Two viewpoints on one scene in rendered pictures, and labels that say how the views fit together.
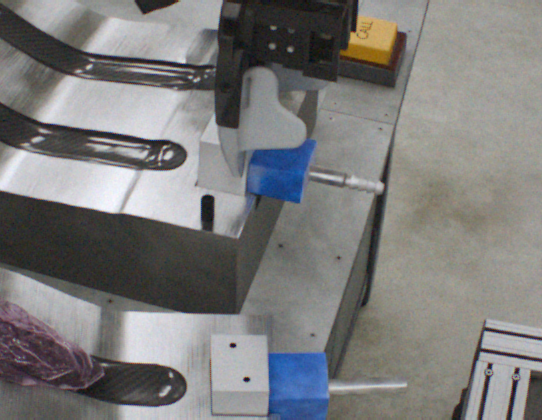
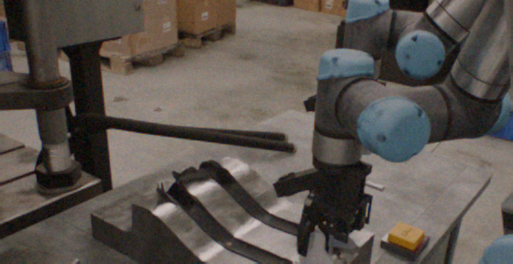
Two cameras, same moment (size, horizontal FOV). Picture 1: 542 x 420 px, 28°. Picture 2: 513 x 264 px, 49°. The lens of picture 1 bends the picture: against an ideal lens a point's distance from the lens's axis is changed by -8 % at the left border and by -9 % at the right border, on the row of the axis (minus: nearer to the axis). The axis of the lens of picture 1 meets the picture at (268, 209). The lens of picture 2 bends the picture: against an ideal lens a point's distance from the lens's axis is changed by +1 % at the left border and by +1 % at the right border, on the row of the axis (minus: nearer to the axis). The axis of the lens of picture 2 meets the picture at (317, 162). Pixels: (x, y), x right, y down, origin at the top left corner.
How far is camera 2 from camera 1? 0.20 m
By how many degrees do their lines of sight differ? 21
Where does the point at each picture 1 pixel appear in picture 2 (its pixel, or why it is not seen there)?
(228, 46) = (304, 218)
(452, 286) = not seen: outside the picture
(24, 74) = (237, 215)
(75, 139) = (250, 249)
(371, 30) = (409, 232)
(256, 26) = (319, 212)
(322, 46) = (344, 226)
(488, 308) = not seen: outside the picture
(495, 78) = not seen: outside the picture
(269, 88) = (321, 241)
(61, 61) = (258, 214)
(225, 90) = (301, 238)
